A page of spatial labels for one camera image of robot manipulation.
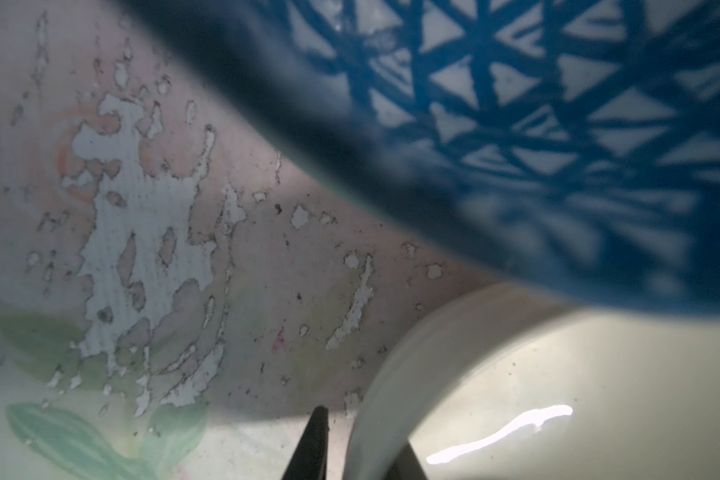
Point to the plain cream white bowl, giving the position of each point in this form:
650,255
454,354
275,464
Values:
505,383

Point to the blue white patterned bowl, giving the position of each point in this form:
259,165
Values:
573,145

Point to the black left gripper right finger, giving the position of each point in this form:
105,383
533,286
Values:
406,466

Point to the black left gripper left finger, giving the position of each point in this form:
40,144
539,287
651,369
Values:
309,460

